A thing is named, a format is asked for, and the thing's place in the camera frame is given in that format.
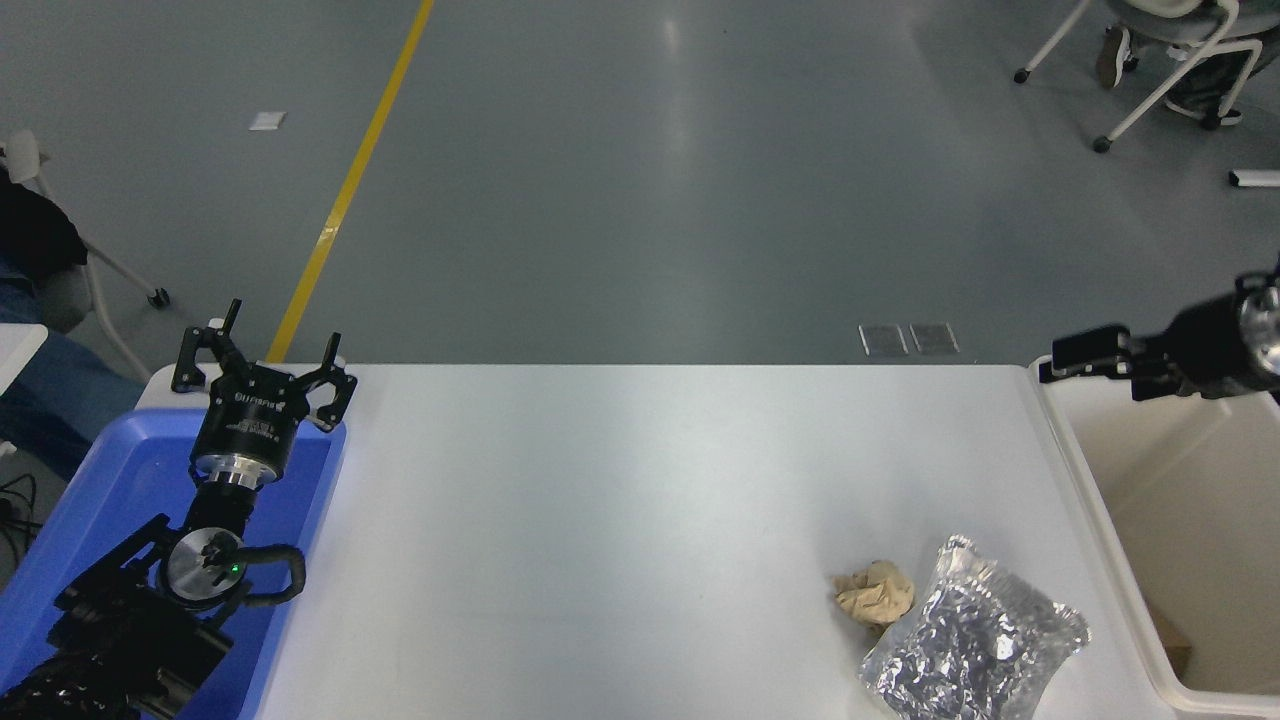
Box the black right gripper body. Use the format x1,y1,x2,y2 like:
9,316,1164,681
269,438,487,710
1160,290,1263,399

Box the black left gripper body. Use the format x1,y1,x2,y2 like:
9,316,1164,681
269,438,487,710
190,364,309,479

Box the blue plastic tray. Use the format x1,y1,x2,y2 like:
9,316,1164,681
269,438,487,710
0,408,347,720

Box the large pale bin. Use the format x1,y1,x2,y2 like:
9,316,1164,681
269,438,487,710
1028,355,1280,719

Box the white side table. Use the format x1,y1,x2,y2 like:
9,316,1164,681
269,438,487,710
0,322,49,393

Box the white office chair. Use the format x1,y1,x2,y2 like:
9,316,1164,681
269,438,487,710
1013,0,1280,153

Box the white wheeled chair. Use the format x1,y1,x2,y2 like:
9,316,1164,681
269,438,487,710
0,130,171,381

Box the crumpled silver foil tray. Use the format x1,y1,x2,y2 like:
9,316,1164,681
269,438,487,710
858,535,1091,720

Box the crumpled tan paper ball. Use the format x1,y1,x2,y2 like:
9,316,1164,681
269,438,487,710
835,560,915,629

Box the black cables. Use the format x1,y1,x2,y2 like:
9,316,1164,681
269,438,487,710
0,472,41,571

